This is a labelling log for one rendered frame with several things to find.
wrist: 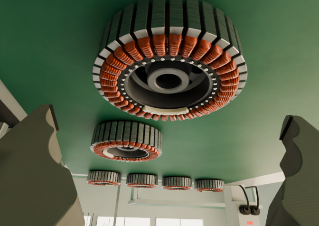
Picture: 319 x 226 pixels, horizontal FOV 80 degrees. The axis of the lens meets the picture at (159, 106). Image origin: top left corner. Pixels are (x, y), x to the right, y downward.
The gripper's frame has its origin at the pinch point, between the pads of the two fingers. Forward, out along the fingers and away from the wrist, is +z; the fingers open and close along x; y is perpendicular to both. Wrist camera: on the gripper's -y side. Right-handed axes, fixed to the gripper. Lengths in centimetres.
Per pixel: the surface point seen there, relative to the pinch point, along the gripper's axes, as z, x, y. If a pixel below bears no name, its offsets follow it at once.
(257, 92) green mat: 8.2, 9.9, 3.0
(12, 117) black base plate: 12.0, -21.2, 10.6
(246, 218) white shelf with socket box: 30, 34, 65
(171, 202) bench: 158, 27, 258
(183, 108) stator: 4.2, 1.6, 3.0
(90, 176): 30, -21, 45
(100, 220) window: 287, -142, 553
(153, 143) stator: 10.5, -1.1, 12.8
